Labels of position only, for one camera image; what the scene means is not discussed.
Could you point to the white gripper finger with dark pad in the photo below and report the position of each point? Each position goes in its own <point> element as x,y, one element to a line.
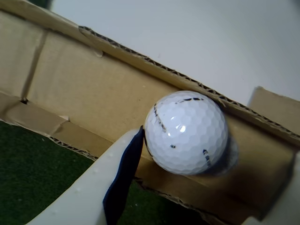
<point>297,187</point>

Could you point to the white gripper finger with blue pad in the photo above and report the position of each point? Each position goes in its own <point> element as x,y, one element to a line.
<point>93,187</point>

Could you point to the white golf ball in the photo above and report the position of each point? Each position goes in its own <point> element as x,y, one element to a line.
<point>185,133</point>

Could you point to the long green putting mat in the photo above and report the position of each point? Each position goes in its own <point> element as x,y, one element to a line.
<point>35,164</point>

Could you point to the cardboard ramp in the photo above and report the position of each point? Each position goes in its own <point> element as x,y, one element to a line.
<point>93,82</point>

